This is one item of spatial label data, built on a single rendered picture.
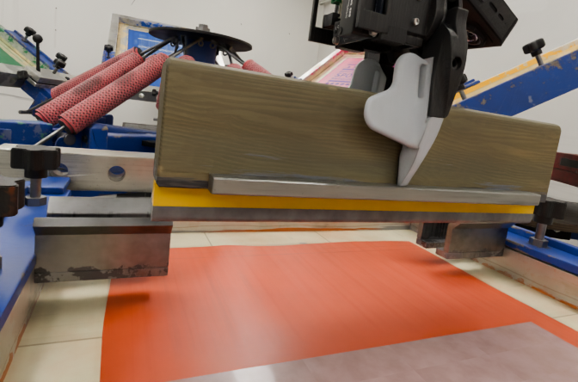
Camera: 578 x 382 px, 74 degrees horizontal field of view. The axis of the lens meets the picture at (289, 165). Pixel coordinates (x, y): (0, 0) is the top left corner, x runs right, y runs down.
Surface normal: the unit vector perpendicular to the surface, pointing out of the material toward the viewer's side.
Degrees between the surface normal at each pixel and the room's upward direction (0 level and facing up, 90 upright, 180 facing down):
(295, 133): 90
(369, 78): 96
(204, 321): 0
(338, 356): 0
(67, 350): 0
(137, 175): 90
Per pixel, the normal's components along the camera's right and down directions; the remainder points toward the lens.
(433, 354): 0.12, -0.98
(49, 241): 0.39, 0.17
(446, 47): -0.92, 0.07
